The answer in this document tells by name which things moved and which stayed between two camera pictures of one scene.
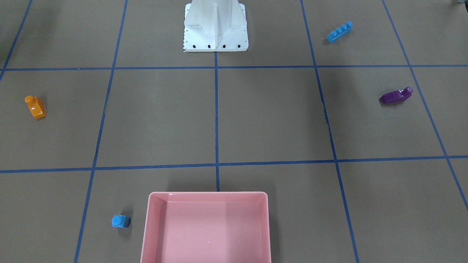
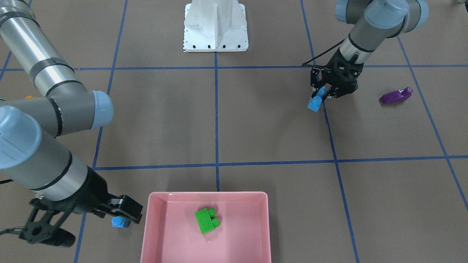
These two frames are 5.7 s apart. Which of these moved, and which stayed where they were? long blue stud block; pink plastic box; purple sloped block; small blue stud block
Moved: long blue stud block
Stayed: purple sloped block; small blue stud block; pink plastic box
